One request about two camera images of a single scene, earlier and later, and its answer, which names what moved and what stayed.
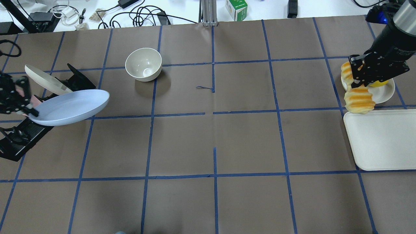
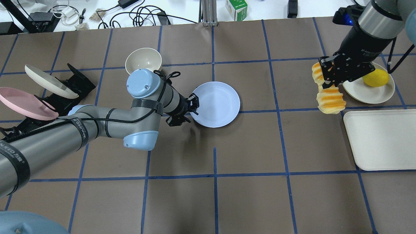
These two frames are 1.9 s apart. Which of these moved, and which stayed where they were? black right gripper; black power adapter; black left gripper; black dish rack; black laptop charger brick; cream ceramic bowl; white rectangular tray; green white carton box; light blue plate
Moved: black left gripper; light blue plate; black right gripper
Stayed: cream ceramic bowl; green white carton box; black dish rack; white rectangular tray; black laptop charger brick; black power adapter
